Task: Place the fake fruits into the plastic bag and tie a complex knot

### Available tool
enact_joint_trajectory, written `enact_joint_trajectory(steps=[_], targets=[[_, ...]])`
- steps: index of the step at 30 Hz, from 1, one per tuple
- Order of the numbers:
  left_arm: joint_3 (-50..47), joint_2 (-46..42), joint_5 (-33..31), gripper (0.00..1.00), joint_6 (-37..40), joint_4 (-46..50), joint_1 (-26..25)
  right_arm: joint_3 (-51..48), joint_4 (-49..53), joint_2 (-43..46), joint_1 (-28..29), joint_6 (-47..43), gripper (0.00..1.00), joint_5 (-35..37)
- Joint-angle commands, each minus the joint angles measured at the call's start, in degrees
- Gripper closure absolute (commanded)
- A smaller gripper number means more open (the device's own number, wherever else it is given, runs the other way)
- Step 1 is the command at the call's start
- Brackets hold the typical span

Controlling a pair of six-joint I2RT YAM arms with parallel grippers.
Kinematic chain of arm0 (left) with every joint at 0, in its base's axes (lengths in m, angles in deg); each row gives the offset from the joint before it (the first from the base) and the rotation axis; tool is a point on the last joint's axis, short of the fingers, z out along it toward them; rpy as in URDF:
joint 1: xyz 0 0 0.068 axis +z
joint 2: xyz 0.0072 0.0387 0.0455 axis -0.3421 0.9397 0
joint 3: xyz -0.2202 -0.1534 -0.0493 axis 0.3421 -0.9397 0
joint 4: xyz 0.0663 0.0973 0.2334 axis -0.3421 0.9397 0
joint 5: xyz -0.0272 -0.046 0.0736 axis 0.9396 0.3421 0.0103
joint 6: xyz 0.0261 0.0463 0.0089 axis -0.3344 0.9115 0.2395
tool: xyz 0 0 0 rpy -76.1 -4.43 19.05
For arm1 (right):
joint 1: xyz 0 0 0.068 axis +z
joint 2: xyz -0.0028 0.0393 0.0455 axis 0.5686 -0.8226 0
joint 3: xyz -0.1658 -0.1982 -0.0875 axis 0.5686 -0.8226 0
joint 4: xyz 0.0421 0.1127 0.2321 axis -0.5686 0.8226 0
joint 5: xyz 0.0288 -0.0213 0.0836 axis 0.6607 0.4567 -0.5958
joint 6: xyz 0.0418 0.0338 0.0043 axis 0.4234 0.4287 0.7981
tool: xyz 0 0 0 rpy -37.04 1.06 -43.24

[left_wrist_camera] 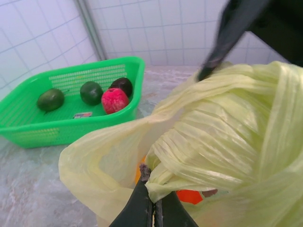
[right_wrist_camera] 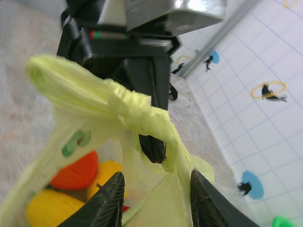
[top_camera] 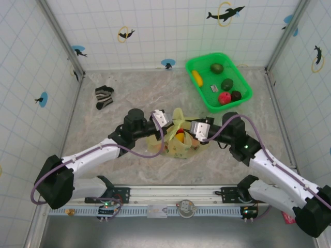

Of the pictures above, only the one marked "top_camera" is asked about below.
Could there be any small dolphin ring sticker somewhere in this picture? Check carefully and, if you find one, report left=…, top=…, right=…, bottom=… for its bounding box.
left=117, top=26, right=136, bottom=43

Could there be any blue whale sticker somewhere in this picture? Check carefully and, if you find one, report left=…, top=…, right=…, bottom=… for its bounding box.
left=281, top=14, right=299, bottom=37

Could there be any blue oval fish sticker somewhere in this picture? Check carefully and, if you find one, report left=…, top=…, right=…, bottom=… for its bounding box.
left=34, top=91, right=49, bottom=107

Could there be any black white striped sock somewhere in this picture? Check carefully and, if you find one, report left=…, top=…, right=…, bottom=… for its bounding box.
left=94, top=85, right=115, bottom=111

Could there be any dark green fake avocado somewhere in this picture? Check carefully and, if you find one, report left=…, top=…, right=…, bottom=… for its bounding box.
left=220, top=79, right=234, bottom=91

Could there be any light green fake avocado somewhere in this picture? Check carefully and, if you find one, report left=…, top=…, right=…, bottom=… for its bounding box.
left=209, top=63, right=224, bottom=75

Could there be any white slotted cable duct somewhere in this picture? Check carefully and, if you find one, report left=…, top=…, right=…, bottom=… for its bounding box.
left=49, top=206, right=261, bottom=218

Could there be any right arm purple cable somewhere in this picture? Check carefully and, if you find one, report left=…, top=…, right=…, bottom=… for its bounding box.
left=203, top=114, right=331, bottom=222

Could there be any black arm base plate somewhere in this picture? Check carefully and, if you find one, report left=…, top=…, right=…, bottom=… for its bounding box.
left=220, top=185, right=269, bottom=205
left=112, top=186, right=131, bottom=205

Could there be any small circuit board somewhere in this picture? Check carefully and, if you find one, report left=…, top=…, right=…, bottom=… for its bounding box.
left=97, top=199, right=122, bottom=222
left=240, top=205, right=259, bottom=223

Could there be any green plastic basket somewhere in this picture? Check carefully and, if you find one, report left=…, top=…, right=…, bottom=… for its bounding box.
left=185, top=52, right=253, bottom=114

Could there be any blue circle shark sticker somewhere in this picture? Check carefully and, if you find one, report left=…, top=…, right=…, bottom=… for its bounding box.
left=71, top=45, right=88, bottom=58

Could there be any black seal ring sticker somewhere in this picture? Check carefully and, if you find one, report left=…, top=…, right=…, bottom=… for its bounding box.
left=311, top=45, right=325, bottom=73

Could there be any round silver disc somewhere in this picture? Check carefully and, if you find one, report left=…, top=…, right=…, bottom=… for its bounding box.
left=177, top=199, right=196, bottom=219

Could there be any aluminium mounting rail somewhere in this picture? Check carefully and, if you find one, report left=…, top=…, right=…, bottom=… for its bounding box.
left=72, top=183, right=272, bottom=207

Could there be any yellow fake banana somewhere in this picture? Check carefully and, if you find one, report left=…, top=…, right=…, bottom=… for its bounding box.
left=191, top=70, right=204, bottom=86

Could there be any red snack packet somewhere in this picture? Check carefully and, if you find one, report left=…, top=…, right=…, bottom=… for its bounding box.
left=282, top=211, right=297, bottom=224

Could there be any black fish ring sticker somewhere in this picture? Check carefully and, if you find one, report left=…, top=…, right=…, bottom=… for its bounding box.
left=69, top=64, right=80, bottom=83

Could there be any yellow plastic bag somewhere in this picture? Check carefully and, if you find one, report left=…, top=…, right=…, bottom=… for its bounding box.
left=146, top=107, right=210, bottom=160

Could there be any large dolphin ring sticker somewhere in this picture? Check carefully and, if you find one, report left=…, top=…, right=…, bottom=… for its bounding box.
left=206, top=2, right=246, bottom=27

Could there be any aluminium frame post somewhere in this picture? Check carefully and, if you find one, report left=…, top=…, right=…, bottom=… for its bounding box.
left=264, top=0, right=312, bottom=74
left=36, top=0, right=86, bottom=78

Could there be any aluminium table side rail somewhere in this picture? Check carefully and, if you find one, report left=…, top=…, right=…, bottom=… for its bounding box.
left=265, top=68, right=305, bottom=184
left=24, top=73, right=86, bottom=248

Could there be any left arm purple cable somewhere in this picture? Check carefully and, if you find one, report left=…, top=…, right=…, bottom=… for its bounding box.
left=30, top=113, right=166, bottom=205

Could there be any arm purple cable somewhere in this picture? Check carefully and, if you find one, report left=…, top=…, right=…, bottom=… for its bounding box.
left=203, top=114, right=331, bottom=222
left=30, top=113, right=166, bottom=205

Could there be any grey plastic card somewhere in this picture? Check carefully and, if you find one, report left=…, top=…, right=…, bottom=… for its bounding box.
left=146, top=205, right=168, bottom=219

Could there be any red fake pomegranate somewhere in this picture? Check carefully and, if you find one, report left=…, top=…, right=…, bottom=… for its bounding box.
left=218, top=92, right=232, bottom=105

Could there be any blue circle penguin sticker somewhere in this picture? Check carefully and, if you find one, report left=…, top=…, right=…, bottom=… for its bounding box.
left=160, top=58, right=176, bottom=70

